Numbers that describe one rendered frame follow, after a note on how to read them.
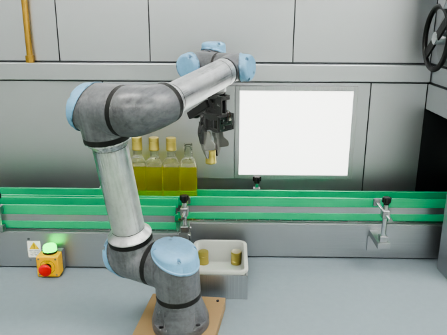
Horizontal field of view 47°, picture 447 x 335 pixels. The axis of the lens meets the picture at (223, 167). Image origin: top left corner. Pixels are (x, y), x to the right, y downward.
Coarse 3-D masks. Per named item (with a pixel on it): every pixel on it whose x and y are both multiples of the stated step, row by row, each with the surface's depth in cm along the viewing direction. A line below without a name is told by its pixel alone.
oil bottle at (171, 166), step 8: (168, 160) 173; (176, 160) 174; (168, 168) 173; (176, 168) 173; (168, 176) 174; (176, 176) 174; (168, 184) 175; (176, 184) 175; (168, 192) 176; (176, 192) 176
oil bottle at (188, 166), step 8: (184, 160) 173; (192, 160) 173; (184, 168) 173; (192, 168) 173; (184, 176) 174; (192, 176) 174; (184, 184) 175; (192, 184) 175; (184, 192) 176; (192, 192) 176
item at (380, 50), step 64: (0, 0) 176; (64, 0) 176; (128, 0) 175; (192, 0) 175; (256, 0) 175; (320, 0) 174; (384, 0) 174; (0, 64) 180; (64, 64) 180; (128, 64) 179; (256, 64) 179; (320, 64) 178; (384, 64) 179; (0, 128) 189; (64, 128) 189; (384, 128) 186
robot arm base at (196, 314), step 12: (156, 300) 133; (192, 300) 129; (156, 312) 132; (168, 312) 129; (180, 312) 129; (192, 312) 130; (204, 312) 133; (156, 324) 132; (168, 324) 129; (180, 324) 129; (192, 324) 130; (204, 324) 132
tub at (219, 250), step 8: (200, 240) 171; (208, 240) 171; (216, 240) 171; (224, 240) 171; (232, 240) 171; (240, 240) 171; (200, 248) 171; (208, 248) 171; (216, 248) 171; (224, 248) 171; (232, 248) 171; (240, 248) 170; (216, 256) 171; (224, 256) 171; (208, 264) 170; (216, 264) 170; (224, 264) 170; (200, 272) 150; (208, 272) 150; (216, 272) 150; (224, 272) 150; (232, 272) 150; (240, 272) 150
